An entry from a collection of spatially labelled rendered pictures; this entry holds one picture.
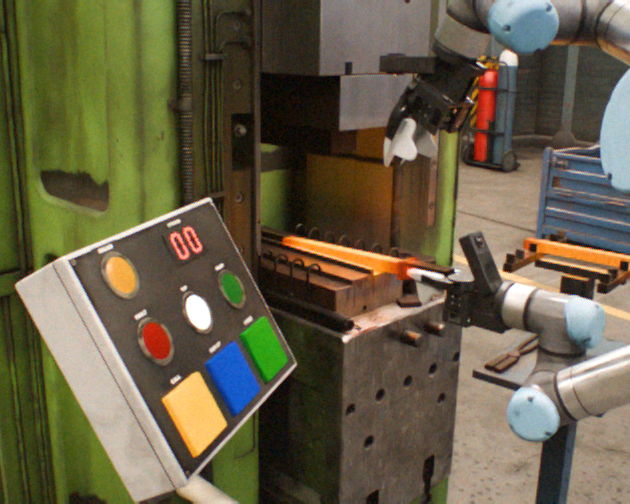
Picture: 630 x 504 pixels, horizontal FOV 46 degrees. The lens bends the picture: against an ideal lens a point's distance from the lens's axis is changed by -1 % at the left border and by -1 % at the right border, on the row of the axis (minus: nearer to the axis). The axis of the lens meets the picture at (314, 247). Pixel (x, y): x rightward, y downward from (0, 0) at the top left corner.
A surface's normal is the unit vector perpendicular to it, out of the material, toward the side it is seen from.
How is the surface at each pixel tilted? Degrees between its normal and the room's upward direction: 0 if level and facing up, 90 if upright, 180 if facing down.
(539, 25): 113
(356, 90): 90
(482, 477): 0
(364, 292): 90
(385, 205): 90
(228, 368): 60
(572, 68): 90
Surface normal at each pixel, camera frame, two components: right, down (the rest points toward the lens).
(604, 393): -0.47, 0.30
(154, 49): 0.71, 0.20
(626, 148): -0.98, -0.09
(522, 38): 0.17, 0.62
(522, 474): 0.01, -0.96
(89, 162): -0.70, 0.16
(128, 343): 0.82, -0.39
